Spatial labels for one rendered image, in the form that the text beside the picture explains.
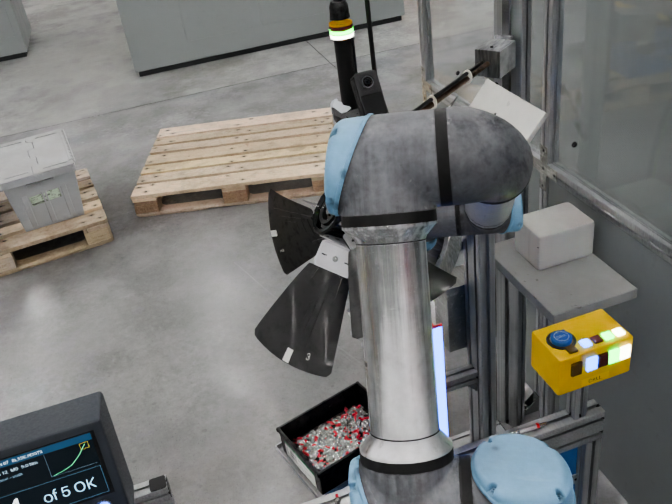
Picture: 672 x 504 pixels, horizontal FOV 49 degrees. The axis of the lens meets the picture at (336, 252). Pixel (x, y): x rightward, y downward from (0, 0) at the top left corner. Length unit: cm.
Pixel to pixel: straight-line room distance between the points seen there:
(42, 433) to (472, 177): 74
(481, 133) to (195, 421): 231
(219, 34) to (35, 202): 320
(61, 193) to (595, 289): 309
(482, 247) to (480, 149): 103
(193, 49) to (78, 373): 418
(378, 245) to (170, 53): 621
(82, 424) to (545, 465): 67
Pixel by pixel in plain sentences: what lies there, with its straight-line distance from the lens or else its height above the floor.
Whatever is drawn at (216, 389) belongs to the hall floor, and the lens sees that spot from 310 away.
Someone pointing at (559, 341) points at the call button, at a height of 108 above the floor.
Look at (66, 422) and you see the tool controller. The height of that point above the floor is 125.
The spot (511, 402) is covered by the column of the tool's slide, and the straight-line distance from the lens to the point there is 272.
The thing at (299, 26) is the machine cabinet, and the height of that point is 15.
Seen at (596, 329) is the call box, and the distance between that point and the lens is 151.
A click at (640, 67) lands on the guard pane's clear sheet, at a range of 187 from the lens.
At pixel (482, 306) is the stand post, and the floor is 82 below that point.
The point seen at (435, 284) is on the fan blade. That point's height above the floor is 118.
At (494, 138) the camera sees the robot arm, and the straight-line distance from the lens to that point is 86.
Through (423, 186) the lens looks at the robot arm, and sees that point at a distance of 85.
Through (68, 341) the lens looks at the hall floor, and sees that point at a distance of 365.
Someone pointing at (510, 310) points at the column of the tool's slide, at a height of 52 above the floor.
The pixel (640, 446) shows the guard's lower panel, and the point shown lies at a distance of 235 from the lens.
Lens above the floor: 202
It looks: 32 degrees down
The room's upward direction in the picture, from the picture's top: 8 degrees counter-clockwise
